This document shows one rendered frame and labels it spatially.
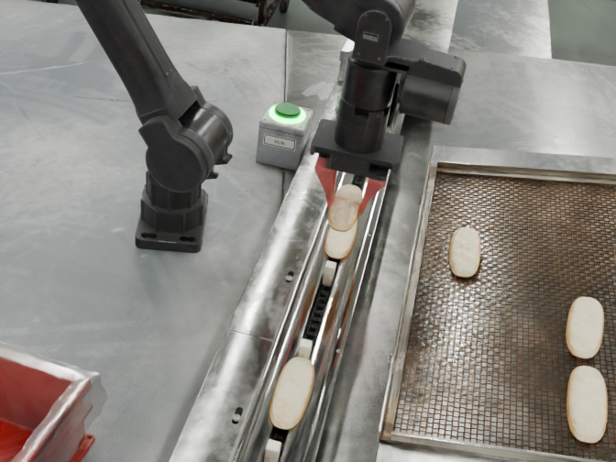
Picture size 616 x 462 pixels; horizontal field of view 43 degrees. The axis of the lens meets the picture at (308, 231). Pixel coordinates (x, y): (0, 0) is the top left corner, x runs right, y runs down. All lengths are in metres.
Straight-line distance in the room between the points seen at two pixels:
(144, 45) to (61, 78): 0.50
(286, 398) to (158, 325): 0.20
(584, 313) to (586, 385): 0.11
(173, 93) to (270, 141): 0.27
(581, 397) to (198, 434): 0.37
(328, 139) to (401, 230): 0.27
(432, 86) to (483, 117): 0.63
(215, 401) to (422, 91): 0.39
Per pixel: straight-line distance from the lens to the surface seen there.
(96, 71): 1.45
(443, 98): 0.84
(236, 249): 1.04
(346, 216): 0.94
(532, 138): 1.44
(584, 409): 0.81
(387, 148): 0.91
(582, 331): 0.89
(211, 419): 0.79
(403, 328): 0.87
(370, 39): 0.82
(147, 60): 0.94
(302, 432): 0.81
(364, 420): 0.87
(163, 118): 0.94
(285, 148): 1.19
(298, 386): 0.83
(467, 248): 0.98
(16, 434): 0.85
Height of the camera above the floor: 1.49
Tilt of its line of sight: 38 degrees down
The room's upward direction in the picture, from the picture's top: 9 degrees clockwise
